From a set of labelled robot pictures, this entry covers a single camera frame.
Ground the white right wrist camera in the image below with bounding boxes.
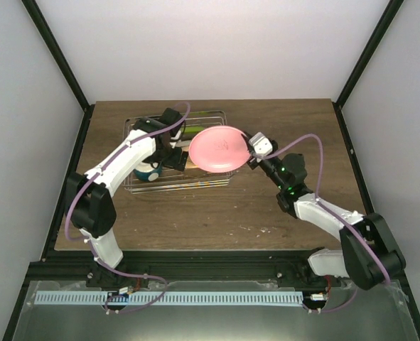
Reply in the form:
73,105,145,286
248,132,273,158

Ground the black aluminium frame post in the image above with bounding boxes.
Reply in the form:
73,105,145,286
335,0,406,107

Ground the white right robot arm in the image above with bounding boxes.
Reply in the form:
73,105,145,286
247,153,406,291

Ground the cream orange bear plate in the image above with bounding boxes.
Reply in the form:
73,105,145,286
185,155,198,170

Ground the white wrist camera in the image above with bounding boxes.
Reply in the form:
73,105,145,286
171,126,185,143
248,132,273,158

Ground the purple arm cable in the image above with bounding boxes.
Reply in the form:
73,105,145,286
64,102,168,315
252,134,392,314

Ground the light blue slotted strip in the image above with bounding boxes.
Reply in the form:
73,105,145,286
33,291,303,307

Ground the black front frame rail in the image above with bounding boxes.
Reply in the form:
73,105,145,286
28,250,402,285

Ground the woven bamboo tray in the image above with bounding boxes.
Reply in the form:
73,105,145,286
175,139,192,148

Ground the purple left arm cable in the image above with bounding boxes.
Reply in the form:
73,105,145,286
64,102,168,315

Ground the chrome wire dish rack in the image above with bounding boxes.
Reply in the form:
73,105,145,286
123,109,236,195

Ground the black left frame post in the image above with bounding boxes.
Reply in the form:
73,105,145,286
20,0,92,112

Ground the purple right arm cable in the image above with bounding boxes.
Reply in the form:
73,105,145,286
252,134,392,314

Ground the green plastic plate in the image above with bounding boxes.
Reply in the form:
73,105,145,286
182,126,205,135

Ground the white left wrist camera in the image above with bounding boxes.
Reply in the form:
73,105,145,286
171,126,185,143

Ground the white and teal bowl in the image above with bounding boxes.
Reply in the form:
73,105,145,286
133,162,162,182

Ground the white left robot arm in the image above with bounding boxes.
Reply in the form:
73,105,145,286
64,108,188,287

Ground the pink rimmed plate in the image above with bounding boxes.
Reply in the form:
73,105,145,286
188,126,250,173

